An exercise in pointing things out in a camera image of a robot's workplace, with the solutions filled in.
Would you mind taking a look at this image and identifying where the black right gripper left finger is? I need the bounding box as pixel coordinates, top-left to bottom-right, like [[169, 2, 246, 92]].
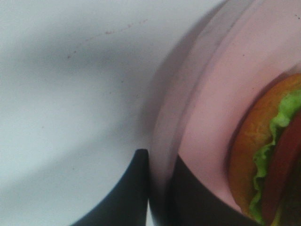
[[73, 149, 149, 226]]

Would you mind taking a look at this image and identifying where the burger with lettuce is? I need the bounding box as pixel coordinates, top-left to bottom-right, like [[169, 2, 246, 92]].
[[228, 74, 301, 226]]

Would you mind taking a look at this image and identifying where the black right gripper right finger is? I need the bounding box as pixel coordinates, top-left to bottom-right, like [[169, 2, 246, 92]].
[[167, 157, 257, 226]]

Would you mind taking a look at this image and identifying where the pink plate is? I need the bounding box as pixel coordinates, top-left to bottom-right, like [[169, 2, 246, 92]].
[[149, 0, 301, 226]]

